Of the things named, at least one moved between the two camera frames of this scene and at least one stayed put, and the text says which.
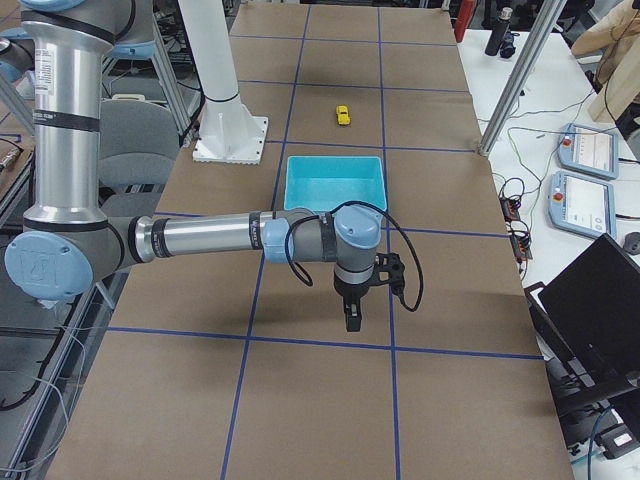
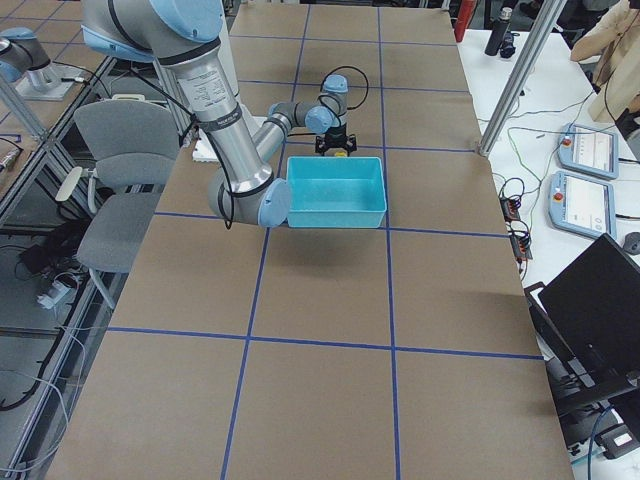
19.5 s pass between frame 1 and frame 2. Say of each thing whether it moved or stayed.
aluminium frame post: stayed
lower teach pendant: stayed
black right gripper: moved
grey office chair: stayed
